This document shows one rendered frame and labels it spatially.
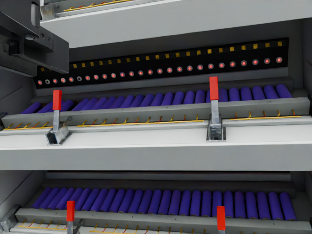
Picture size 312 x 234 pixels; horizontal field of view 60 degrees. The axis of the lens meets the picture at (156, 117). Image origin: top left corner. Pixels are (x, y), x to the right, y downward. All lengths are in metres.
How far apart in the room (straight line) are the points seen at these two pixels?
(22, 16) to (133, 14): 0.25
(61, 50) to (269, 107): 0.32
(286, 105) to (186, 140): 0.16
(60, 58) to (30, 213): 0.44
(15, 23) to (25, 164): 0.39
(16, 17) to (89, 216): 0.46
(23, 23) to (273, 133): 0.34
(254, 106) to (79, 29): 0.30
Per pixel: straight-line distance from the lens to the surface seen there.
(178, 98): 0.51
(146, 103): 0.51
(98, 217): 0.57
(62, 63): 0.26
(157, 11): 0.41
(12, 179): 0.69
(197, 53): 0.54
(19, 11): 0.18
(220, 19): 0.40
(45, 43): 0.23
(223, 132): 0.42
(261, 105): 0.45
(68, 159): 0.48
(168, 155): 0.41
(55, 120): 0.50
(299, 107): 0.46
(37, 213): 0.64
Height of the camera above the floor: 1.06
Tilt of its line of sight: 7 degrees down
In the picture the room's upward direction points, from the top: 5 degrees counter-clockwise
